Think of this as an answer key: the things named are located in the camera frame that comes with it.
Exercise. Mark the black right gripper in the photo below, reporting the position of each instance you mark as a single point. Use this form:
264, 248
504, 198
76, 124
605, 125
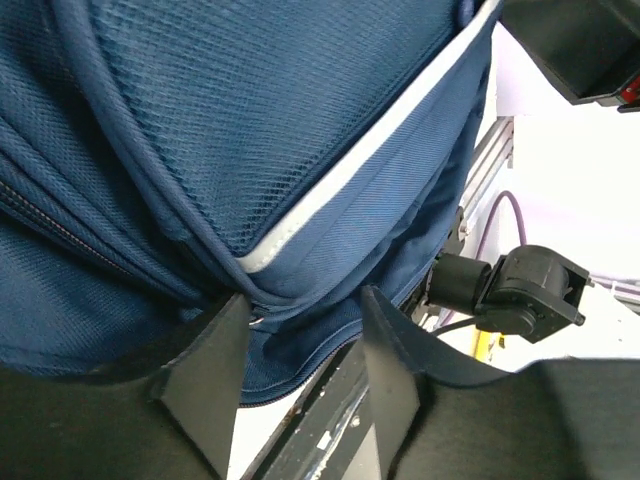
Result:
587, 50

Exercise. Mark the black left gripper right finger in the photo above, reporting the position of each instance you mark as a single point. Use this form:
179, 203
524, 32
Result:
567, 419

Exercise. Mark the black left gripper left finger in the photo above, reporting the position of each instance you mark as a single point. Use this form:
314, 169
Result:
166, 411

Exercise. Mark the navy blue student backpack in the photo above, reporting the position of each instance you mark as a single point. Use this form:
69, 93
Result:
156, 155

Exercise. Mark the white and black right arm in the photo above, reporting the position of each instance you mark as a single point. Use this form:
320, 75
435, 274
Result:
532, 291

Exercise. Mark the aluminium front mounting rail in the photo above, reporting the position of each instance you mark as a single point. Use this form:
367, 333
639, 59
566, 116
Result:
399, 404

